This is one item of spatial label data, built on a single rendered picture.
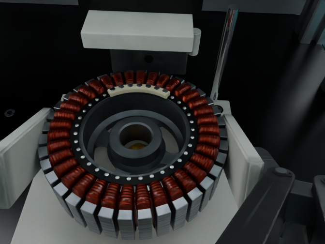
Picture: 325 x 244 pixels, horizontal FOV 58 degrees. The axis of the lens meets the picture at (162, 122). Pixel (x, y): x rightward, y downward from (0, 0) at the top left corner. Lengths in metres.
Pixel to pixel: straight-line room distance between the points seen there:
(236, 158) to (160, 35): 0.08
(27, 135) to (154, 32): 0.09
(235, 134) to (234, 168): 0.02
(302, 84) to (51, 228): 0.26
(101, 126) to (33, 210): 0.07
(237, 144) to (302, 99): 0.17
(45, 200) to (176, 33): 0.14
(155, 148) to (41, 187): 0.09
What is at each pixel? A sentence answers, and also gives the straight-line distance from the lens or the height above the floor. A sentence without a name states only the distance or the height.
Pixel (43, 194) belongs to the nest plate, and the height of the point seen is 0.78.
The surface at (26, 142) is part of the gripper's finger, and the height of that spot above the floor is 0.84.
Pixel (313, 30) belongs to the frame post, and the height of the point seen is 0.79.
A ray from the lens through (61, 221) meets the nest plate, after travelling 0.21.
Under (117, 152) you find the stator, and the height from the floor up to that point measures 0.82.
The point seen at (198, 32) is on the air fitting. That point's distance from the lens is 0.29.
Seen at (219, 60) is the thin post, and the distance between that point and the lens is 0.24.
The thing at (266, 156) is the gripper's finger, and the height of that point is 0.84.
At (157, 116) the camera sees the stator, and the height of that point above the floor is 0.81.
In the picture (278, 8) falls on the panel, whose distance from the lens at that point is 0.44.
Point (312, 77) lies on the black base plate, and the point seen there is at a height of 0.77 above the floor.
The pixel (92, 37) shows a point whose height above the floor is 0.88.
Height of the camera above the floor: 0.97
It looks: 50 degrees down
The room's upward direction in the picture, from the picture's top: 3 degrees clockwise
